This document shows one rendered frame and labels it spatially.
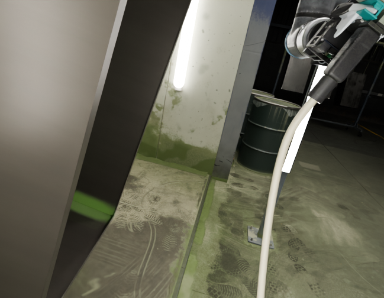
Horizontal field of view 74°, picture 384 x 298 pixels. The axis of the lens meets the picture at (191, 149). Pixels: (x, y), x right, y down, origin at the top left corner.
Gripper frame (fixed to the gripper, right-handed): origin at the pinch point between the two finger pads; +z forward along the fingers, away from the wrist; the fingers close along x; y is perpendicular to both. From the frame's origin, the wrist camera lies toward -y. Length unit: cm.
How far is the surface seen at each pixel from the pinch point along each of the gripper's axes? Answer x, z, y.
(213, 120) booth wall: -19, -207, 66
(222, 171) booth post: -59, -206, 105
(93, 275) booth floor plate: 6, -56, 146
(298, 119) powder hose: -0.9, -0.8, 20.5
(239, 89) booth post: -20, -204, 26
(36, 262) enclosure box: 26, 7, 75
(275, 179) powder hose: -4.9, 0.8, 32.4
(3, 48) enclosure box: 46, 9, 38
